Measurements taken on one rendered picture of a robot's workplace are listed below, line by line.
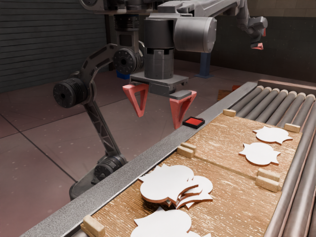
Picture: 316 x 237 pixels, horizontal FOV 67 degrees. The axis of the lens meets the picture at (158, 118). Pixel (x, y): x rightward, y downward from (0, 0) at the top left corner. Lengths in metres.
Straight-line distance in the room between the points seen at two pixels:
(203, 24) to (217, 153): 0.55
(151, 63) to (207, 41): 0.11
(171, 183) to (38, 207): 1.66
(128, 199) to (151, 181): 0.09
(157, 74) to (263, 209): 0.44
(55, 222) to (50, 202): 1.49
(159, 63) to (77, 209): 0.45
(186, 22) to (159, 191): 0.38
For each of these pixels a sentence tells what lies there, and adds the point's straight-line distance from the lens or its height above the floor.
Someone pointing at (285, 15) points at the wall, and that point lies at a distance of 6.02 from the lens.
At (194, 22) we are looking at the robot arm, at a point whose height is 1.38.
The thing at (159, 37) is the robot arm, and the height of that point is 1.35.
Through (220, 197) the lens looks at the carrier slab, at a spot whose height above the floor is 0.94.
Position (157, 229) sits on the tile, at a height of 0.95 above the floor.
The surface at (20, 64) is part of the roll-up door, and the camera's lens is 5.25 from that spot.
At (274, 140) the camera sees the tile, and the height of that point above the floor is 0.95.
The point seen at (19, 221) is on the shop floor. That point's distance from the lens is 2.13.
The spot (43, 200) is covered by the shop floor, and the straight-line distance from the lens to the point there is 2.23.
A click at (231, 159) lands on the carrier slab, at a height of 0.94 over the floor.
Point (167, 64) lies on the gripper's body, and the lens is 0.45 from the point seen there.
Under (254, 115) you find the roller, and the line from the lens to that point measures 1.28.
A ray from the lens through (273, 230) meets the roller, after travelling 0.69.
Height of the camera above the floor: 1.40
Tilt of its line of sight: 24 degrees down
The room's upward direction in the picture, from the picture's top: straight up
